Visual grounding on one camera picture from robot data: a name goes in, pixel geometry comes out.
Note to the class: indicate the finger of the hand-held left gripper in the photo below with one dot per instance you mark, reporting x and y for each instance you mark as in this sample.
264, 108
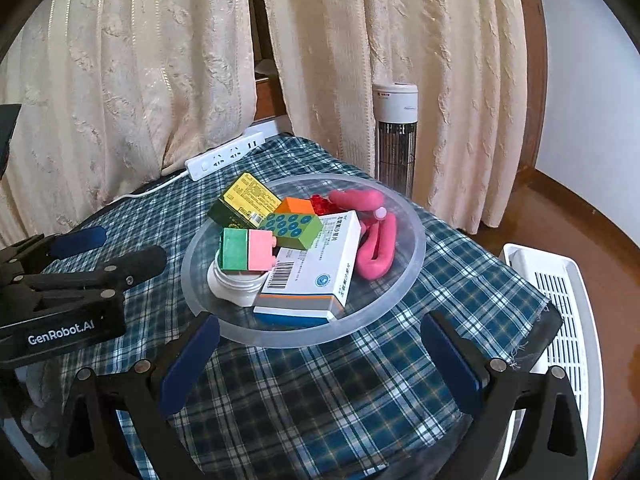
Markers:
75, 241
130, 267

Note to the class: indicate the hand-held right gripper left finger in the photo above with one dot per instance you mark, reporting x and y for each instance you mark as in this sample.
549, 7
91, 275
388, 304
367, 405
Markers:
192, 355

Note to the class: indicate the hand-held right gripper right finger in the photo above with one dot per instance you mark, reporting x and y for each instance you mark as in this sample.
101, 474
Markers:
452, 360

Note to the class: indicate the white plastic cup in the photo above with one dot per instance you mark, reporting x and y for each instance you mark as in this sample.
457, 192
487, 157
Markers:
235, 287

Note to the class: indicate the clear plastic bowl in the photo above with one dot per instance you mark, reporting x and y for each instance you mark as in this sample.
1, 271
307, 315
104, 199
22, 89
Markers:
395, 280

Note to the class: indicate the green pink toy block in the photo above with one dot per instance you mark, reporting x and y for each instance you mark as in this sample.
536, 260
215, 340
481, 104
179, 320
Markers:
240, 252

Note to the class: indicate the bent pink foam curler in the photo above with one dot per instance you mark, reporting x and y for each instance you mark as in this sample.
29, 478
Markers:
372, 260

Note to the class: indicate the yellow green box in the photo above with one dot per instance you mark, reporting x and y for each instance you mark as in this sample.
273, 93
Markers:
247, 195

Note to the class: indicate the white blue medicine box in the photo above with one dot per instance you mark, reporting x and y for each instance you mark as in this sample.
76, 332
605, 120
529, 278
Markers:
310, 270

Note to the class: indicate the green blue-dotted toy block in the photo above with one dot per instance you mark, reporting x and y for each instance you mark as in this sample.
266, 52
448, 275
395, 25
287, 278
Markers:
292, 225

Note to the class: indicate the orange toy block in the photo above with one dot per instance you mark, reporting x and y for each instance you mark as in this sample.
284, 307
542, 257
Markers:
295, 206

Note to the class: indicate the straight pink foam curler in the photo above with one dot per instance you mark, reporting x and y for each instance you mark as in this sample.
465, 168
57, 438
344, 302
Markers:
357, 199

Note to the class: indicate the red toy block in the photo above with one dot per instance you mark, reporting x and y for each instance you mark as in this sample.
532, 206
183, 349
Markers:
320, 205

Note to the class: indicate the grey fuzzy cloth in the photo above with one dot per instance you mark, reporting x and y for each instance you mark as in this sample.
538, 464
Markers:
40, 410

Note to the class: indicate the blue plaid tablecloth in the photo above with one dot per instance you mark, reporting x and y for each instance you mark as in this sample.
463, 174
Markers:
300, 385

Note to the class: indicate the white plastic rack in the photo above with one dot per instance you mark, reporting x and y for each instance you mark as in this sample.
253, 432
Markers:
560, 290

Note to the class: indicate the white power strip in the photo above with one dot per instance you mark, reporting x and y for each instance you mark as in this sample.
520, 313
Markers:
220, 160

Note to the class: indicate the cream curtain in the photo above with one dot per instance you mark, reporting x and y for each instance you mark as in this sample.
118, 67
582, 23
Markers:
325, 35
125, 85

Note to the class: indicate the plastic bottle behind table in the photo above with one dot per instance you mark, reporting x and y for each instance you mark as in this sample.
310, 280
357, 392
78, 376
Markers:
395, 110

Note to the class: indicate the brown wooden door frame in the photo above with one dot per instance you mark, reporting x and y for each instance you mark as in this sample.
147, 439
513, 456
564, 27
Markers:
532, 60

